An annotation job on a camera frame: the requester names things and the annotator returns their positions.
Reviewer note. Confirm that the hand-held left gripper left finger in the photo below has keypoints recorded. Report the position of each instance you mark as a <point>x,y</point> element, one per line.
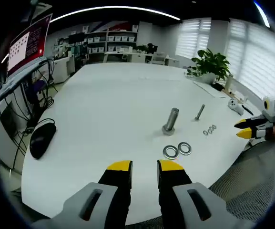
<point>96,202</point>

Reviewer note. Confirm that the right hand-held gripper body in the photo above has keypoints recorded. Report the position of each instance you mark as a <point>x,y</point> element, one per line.
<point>274,109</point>

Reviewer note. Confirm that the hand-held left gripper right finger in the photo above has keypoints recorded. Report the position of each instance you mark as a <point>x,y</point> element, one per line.
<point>189,205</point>

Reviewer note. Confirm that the small steel washer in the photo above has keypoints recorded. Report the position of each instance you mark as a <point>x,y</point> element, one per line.
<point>204,132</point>
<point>208,130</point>
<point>212,127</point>

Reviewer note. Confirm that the small threaded steel stud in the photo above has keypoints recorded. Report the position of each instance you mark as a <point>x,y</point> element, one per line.
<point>200,112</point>

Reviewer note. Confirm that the large steel washer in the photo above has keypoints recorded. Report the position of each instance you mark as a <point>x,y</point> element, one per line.
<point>180,149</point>
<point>165,152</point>

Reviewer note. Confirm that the large threaded steel stud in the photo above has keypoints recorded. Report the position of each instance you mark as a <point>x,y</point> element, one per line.
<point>173,118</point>

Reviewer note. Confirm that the black pen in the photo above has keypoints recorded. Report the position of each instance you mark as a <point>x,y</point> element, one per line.
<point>247,109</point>

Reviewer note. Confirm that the white game controller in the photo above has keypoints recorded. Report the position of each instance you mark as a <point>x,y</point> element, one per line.
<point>235,106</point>

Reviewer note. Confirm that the white bottle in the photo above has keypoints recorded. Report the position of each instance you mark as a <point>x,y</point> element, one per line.
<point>229,82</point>

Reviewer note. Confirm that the white window blinds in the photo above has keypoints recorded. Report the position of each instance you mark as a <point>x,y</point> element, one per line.
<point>194,38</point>
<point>256,57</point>

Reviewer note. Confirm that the grey mesh chair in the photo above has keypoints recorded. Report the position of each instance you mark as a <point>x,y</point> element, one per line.
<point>247,190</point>

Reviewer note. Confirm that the green potted plant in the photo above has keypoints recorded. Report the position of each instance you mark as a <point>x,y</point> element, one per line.
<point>211,60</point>

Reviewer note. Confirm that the black computer mouse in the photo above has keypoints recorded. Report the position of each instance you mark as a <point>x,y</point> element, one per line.
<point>42,140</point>

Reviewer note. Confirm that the white office desk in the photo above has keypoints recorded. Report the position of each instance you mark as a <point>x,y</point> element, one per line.
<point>127,57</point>

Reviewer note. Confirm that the white shelf with storage bins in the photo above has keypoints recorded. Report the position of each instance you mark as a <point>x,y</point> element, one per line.
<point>118,39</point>

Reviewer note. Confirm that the computer monitor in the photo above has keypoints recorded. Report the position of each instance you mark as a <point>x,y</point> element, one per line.
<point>30,40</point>

